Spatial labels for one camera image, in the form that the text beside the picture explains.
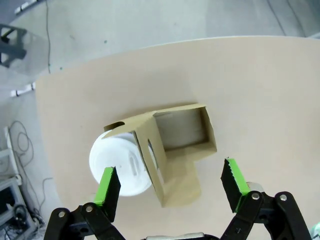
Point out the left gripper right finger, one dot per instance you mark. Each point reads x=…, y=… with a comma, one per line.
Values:
x=236, y=187

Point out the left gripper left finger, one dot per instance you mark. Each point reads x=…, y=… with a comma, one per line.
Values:
x=110, y=190

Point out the white plastic lid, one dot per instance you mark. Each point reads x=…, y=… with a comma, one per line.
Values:
x=117, y=155

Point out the brown cardboard cup carrier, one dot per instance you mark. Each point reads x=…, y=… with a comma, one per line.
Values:
x=150, y=130

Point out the white table foot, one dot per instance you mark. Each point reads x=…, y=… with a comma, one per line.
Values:
x=23, y=89

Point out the grey frame under plastic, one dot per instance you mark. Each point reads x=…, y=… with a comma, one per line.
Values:
x=12, y=47

